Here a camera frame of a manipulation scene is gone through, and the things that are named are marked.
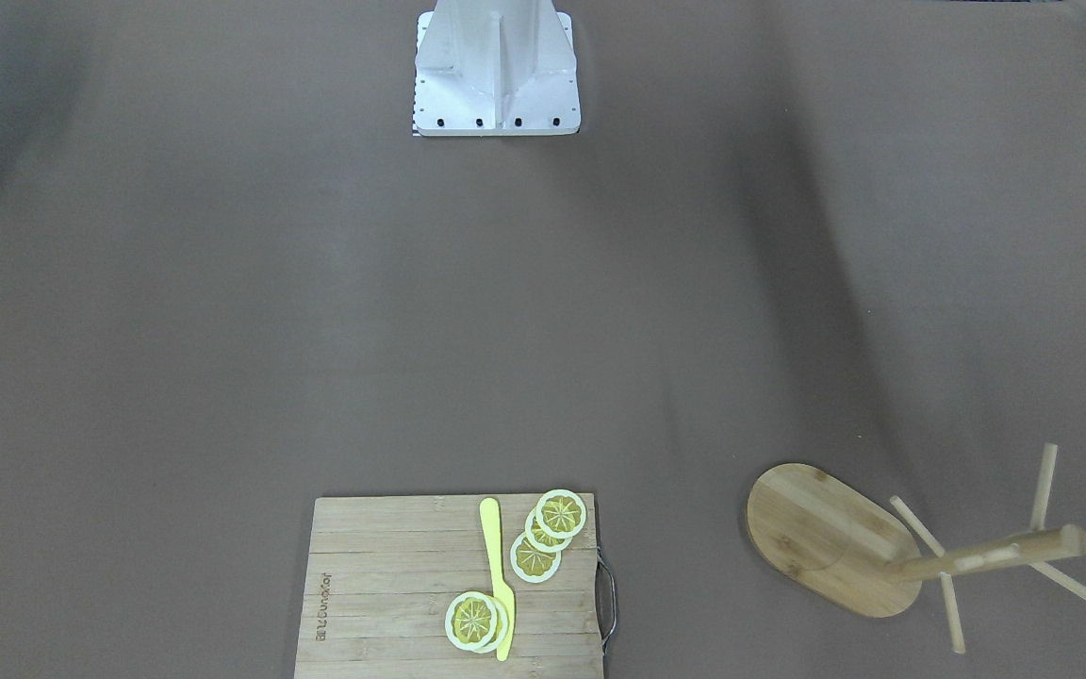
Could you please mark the wooden cup rack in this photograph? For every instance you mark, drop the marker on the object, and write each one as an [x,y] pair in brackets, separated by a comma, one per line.
[873,561]

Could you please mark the lemon slice far end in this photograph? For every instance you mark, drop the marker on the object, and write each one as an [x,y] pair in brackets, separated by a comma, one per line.
[561,513]

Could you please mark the yellow plastic knife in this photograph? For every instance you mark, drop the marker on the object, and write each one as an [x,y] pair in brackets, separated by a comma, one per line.
[491,524]

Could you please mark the lemon slice middle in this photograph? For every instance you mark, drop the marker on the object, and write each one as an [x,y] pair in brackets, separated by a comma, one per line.
[539,539]

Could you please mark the lemon slice under single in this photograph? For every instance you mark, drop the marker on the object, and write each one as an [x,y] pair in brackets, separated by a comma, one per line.
[502,619]

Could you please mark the wooden cutting board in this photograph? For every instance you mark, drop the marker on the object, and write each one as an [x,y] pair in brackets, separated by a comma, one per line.
[382,571]

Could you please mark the lemon slice single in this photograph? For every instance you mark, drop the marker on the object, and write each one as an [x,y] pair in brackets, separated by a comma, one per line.
[470,620]

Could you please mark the white camera pillar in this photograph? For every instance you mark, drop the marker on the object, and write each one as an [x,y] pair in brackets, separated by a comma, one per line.
[495,69]

